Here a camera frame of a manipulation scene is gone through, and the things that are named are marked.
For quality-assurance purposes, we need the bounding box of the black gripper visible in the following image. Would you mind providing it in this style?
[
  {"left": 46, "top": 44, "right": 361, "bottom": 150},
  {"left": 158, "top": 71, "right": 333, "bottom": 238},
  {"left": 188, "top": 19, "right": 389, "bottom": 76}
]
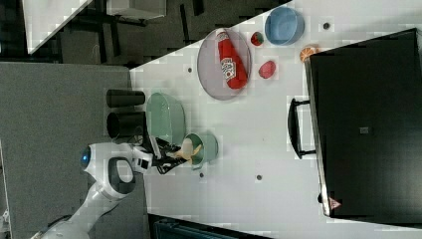
[{"left": 142, "top": 133, "right": 186, "bottom": 174}]

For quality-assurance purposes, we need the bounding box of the peeled toy banana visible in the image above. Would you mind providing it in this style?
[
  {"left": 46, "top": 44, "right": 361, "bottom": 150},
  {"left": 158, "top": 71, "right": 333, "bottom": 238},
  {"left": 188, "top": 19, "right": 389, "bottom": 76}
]
[{"left": 168, "top": 138, "right": 202, "bottom": 163}]

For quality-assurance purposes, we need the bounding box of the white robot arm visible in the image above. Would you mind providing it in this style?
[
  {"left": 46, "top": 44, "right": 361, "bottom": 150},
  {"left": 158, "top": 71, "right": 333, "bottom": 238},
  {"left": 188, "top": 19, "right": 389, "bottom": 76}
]
[{"left": 30, "top": 136, "right": 186, "bottom": 239}]

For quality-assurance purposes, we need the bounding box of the green mug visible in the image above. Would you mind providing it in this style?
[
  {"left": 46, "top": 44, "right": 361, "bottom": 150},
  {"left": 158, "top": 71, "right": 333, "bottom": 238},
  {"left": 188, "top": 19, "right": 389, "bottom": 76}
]
[{"left": 186, "top": 130, "right": 219, "bottom": 170}]

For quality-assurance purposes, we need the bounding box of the green perforated colander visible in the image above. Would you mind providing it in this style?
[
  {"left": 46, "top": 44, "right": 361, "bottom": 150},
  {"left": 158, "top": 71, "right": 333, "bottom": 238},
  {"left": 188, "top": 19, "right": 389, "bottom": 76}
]
[{"left": 146, "top": 93, "right": 186, "bottom": 144}]

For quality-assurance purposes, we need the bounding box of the large black pot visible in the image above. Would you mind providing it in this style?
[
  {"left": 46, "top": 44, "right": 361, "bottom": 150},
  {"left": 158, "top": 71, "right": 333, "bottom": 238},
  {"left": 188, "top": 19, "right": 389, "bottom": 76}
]
[{"left": 106, "top": 112, "right": 145, "bottom": 138}]

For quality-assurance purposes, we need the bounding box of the small black cup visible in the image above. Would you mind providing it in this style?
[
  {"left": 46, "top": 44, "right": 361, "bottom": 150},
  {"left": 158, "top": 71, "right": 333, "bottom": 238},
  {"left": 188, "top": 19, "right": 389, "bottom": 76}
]
[{"left": 105, "top": 90, "right": 145, "bottom": 108}]

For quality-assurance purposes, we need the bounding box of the lilac round plate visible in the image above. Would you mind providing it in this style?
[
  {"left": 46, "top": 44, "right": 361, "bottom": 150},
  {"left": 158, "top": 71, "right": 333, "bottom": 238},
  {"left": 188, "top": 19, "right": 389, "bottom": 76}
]
[{"left": 197, "top": 28, "right": 251, "bottom": 101}]

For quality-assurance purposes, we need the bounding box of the red ketchup bottle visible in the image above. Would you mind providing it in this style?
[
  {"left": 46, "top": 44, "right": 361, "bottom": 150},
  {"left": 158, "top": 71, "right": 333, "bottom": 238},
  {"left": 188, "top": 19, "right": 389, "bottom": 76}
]
[{"left": 216, "top": 29, "right": 248, "bottom": 90}]

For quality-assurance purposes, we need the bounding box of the red green toy strawberry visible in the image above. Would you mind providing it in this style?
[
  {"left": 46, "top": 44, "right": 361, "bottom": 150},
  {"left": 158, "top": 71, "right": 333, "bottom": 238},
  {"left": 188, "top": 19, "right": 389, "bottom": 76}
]
[{"left": 259, "top": 61, "right": 277, "bottom": 79}]

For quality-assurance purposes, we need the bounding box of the toy orange half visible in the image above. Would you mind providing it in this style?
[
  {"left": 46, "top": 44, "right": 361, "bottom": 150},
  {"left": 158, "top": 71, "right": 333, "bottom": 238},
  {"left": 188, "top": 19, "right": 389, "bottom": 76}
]
[{"left": 300, "top": 46, "right": 318, "bottom": 63}]

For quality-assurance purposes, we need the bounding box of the blue round bowl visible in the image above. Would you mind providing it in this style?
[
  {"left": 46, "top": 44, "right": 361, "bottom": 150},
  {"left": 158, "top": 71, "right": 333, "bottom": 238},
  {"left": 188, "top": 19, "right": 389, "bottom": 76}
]
[{"left": 265, "top": 6, "right": 305, "bottom": 46}]

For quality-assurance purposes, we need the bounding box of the black silver toaster oven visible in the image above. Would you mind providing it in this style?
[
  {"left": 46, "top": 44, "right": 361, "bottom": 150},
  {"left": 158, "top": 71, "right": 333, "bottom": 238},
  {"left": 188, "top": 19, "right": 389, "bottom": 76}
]
[{"left": 304, "top": 28, "right": 422, "bottom": 228}]

